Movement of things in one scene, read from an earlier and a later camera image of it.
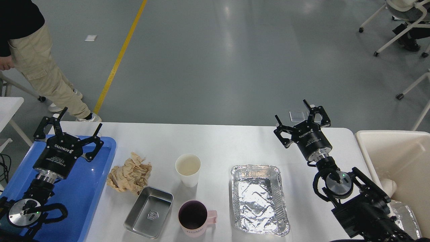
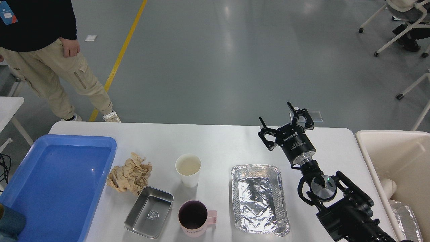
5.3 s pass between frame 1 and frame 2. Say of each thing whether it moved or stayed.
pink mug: stayed
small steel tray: stayed
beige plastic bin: stayed
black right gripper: moved
